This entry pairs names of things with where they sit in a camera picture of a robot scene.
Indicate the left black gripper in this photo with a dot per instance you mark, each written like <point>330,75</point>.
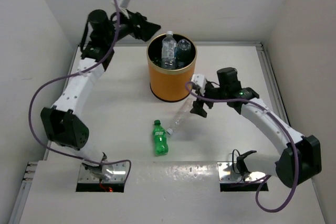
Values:
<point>145,29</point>

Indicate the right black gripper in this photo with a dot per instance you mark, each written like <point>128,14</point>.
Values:
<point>198,107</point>

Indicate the clear ribbed bottle white cap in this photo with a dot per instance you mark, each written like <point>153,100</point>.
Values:
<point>180,117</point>

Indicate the clear bottle white blue label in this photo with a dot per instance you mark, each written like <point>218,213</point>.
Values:
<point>168,51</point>

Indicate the clear bottle dark green label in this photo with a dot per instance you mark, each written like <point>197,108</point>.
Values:
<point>183,49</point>

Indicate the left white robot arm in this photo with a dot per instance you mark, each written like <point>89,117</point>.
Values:
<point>62,122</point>

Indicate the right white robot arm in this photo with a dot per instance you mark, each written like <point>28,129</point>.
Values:
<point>299,156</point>

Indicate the orange cylindrical bin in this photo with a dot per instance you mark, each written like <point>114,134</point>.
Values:
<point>169,85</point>

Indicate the green Sprite bottle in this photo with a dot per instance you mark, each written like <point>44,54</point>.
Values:
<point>159,138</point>

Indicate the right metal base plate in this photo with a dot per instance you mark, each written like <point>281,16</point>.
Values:
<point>228,174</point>

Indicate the metal base plate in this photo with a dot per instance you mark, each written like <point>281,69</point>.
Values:
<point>228,174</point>
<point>115,173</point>

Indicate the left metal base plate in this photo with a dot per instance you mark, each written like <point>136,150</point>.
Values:
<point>115,173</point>

